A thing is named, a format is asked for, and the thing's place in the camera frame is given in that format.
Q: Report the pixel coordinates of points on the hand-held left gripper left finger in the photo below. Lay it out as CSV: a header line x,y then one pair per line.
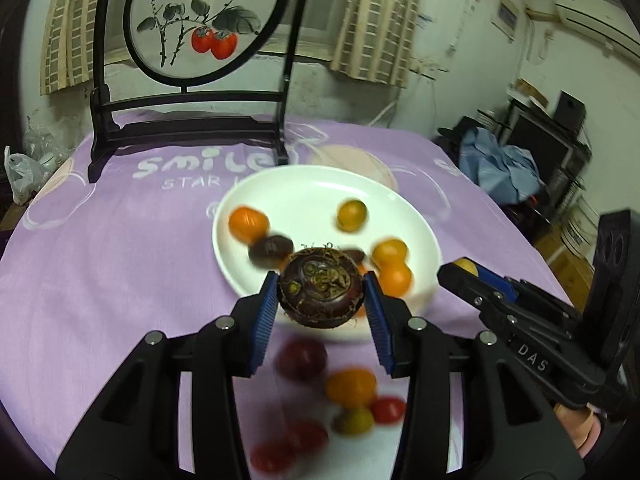
x,y
265,315

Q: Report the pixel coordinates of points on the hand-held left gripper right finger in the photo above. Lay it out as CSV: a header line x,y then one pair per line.
x,y
380,330

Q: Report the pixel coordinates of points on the blue clothes pile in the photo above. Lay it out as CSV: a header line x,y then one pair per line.
x,y
500,165

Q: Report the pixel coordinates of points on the round painted screen black stand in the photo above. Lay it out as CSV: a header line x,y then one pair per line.
x,y
200,10

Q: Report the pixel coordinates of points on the black speaker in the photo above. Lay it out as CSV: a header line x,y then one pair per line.
x,y
570,110

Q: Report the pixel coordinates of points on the black monitor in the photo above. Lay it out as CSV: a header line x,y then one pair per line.
x,y
537,142

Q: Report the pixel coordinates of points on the checked beige curtain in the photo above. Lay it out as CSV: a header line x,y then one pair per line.
x,y
375,20
75,25

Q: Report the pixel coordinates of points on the yellow mandarin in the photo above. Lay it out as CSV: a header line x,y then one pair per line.
x,y
465,266

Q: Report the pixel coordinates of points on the black hat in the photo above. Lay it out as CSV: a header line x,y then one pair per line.
x,y
457,132

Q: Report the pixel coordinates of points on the white wall panel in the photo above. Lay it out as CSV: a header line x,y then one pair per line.
x,y
506,17

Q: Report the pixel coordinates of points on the purple tablecloth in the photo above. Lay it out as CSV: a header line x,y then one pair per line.
x,y
125,270

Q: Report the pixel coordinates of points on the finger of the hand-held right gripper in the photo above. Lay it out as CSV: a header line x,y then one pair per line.
x,y
497,282
470,292

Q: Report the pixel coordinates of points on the white oval plate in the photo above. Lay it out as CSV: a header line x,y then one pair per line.
x,y
300,200

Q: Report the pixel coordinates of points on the white air conditioner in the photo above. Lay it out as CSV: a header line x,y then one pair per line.
x,y
585,15

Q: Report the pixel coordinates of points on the person's right hand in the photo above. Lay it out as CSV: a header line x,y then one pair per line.
x,y
582,427

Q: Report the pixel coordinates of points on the dark red cherry tomato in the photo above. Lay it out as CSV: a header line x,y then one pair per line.
x,y
301,358

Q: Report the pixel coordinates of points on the white plastic bag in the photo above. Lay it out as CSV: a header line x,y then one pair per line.
x,y
25,175

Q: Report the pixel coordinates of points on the small green fruit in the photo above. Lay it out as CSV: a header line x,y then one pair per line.
x,y
353,421

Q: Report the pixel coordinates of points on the greenish mandarin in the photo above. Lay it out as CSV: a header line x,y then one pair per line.
x,y
352,215

